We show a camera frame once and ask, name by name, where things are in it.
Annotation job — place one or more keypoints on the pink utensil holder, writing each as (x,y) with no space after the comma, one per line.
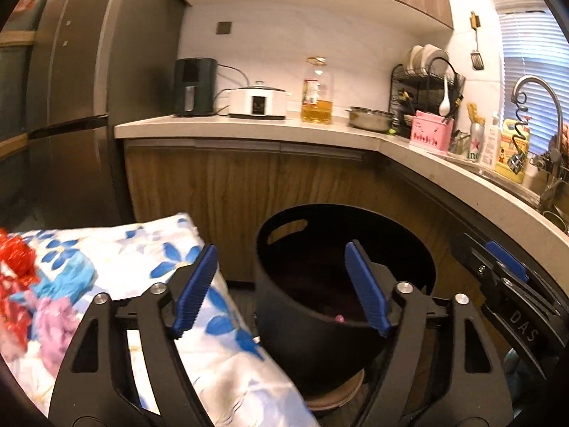
(431,132)

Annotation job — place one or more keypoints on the chrome kitchen faucet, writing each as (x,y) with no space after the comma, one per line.
(538,105)

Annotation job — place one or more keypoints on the floral blue white tablecloth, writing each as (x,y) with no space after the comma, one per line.
(130,326)

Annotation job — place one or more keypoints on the steel sink basin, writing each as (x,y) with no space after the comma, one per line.
(537,195)

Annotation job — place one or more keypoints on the wooden glass door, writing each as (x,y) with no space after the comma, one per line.
(17,40)

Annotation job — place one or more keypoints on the white plastic bottle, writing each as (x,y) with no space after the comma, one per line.
(491,143)

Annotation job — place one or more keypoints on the yellow detergent bottle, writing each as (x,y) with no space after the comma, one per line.
(514,144)

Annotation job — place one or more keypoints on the wooden lower cabinets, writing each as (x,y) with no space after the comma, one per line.
(229,188)

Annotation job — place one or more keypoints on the green beer can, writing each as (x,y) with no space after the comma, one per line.
(477,131)

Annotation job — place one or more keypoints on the red clear snack wrapper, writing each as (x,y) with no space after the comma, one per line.
(15,316)

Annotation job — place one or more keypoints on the cooking oil bottle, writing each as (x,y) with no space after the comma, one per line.
(318,92)

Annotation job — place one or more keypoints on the window blinds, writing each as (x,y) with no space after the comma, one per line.
(530,41)

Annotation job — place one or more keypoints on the hanging metal spatula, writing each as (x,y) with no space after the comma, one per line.
(475,55)

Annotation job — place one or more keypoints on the dark steel refrigerator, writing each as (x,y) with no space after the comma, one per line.
(95,65)

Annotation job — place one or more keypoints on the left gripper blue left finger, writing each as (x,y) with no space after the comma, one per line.
(189,286)

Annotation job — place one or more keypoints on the black round trash bin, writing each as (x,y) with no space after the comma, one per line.
(302,285)

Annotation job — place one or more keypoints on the black dish rack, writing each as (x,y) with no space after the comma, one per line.
(420,84)

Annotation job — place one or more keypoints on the stainless steel bowl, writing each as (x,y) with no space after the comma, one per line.
(370,119)

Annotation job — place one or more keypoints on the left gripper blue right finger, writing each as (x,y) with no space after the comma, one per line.
(372,299)

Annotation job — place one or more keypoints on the black air fryer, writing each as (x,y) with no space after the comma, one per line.
(195,87)

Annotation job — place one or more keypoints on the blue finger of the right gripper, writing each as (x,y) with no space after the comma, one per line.
(516,267)

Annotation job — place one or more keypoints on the white slow cooker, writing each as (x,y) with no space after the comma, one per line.
(258,101)

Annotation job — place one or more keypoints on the orange red plastic bag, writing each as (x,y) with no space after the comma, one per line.
(18,262)

